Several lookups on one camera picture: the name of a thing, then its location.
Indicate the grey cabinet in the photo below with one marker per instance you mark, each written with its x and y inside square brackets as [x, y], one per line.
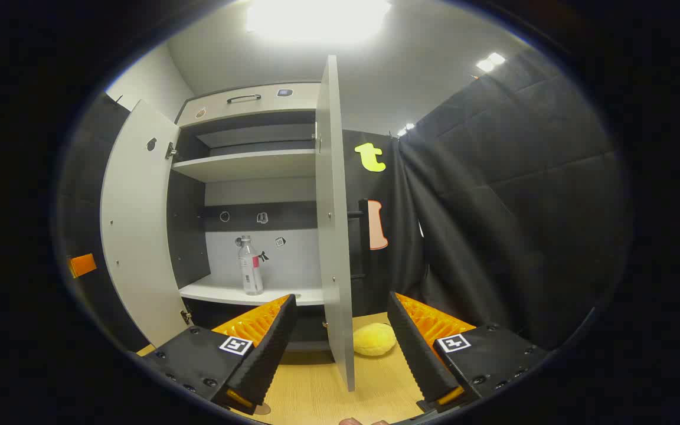
[257, 165]

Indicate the grey cabinet door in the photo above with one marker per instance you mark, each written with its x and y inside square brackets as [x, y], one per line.
[139, 236]
[334, 236]

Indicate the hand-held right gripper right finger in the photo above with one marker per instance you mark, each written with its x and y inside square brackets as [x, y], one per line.
[417, 354]

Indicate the small ceiling light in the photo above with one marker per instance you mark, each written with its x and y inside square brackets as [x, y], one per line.
[490, 62]
[405, 129]

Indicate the clear plastic bottle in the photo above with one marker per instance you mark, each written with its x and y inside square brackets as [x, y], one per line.
[251, 268]

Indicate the large ceiling light panel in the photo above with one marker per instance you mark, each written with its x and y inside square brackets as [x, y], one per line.
[316, 20]

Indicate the metal door hinge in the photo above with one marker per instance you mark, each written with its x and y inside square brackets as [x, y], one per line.
[317, 143]
[186, 317]
[171, 150]

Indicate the yellow plush toy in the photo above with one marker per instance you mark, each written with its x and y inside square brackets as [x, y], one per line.
[374, 340]

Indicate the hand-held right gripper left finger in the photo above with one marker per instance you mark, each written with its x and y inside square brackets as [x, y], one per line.
[269, 348]

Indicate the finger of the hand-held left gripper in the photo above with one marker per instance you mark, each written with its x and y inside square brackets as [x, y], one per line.
[82, 264]

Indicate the round brown coaster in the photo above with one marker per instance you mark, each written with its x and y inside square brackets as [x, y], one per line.
[264, 409]

